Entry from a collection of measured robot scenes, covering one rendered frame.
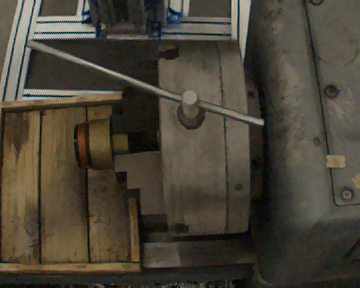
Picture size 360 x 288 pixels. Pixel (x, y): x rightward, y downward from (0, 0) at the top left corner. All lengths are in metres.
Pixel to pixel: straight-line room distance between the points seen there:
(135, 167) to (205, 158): 0.16
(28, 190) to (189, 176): 0.46
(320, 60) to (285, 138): 0.13
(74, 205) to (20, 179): 0.13
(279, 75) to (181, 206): 0.24
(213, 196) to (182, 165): 0.07
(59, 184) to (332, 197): 0.60
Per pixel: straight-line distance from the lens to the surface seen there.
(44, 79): 2.22
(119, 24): 2.09
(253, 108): 1.03
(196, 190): 0.99
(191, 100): 0.89
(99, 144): 1.09
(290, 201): 0.93
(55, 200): 1.32
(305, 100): 0.97
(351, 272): 1.31
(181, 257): 1.28
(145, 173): 1.08
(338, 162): 0.94
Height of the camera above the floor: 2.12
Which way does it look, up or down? 66 degrees down
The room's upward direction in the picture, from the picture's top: 6 degrees clockwise
